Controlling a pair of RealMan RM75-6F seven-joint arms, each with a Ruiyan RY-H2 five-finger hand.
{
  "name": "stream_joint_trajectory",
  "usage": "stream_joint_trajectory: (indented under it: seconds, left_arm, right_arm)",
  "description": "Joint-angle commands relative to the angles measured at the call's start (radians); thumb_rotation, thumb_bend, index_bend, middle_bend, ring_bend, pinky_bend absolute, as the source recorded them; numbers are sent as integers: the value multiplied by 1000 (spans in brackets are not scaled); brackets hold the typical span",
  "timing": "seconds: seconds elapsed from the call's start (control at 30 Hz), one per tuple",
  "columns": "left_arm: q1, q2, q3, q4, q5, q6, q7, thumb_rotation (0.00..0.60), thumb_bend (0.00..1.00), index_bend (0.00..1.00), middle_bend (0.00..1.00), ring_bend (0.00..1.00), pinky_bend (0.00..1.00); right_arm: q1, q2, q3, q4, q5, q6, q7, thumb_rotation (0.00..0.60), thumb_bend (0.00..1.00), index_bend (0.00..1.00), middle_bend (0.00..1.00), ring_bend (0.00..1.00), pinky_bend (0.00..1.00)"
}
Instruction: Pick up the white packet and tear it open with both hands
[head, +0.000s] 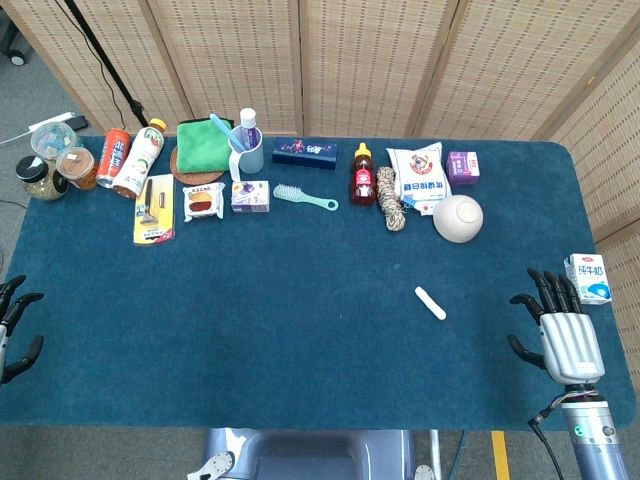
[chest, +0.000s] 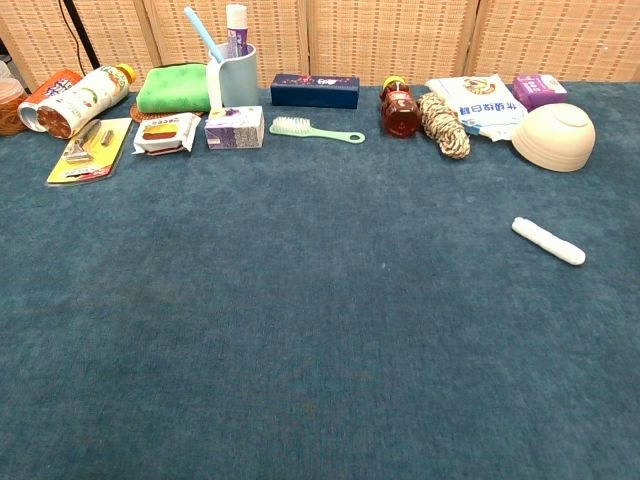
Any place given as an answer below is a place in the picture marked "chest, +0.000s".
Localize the white cylindrical tube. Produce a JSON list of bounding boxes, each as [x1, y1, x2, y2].
[[511, 216, 587, 267]]

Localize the blue table cloth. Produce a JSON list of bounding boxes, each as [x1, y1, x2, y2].
[[0, 82, 640, 480]]

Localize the mint green scrub brush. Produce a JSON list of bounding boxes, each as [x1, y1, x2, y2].
[[269, 116, 367, 145]]

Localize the purple white soap box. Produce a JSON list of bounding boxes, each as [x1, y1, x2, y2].
[[203, 105, 266, 150]]

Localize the dark blue rectangular box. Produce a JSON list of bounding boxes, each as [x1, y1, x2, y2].
[[270, 73, 361, 110]]

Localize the amber honey bottle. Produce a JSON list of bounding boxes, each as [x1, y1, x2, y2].
[[380, 75, 423, 138]]

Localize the light blue cup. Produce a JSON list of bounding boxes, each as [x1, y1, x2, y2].
[[206, 42, 260, 112]]

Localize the wrapped snack cake packet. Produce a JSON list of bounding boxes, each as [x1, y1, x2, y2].
[[131, 112, 202, 156]]

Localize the white sugar bag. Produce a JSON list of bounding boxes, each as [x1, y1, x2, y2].
[[425, 73, 529, 143]]

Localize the bamboo folding screen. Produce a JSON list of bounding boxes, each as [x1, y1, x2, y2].
[[0, 0, 640, 94]]

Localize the green folded towel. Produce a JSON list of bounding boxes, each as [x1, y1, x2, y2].
[[135, 62, 212, 114]]

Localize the round woven coaster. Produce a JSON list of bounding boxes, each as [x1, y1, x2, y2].
[[129, 102, 206, 124]]

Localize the purple white toothpaste tube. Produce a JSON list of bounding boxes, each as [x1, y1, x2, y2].
[[225, 3, 250, 56]]

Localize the razor on yellow card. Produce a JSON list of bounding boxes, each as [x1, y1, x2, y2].
[[45, 117, 134, 186]]

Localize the blue toothbrush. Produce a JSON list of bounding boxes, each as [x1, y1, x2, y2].
[[183, 6, 225, 64]]

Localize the cream upturned bowl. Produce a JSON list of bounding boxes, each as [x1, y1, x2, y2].
[[510, 102, 597, 173]]

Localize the small purple box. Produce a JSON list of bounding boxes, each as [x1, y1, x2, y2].
[[511, 73, 569, 112]]

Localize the white bottle yellow cap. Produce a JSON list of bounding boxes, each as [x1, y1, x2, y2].
[[37, 63, 138, 140]]

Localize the orange soda can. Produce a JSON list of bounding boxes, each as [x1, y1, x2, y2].
[[17, 68, 84, 133]]

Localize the black tripod stand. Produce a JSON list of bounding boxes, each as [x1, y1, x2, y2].
[[57, 0, 101, 71]]

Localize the plastic jar orange contents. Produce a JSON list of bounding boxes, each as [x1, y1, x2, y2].
[[0, 77, 29, 137]]

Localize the coiled braided rope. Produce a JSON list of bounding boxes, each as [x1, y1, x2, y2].
[[417, 92, 472, 160]]

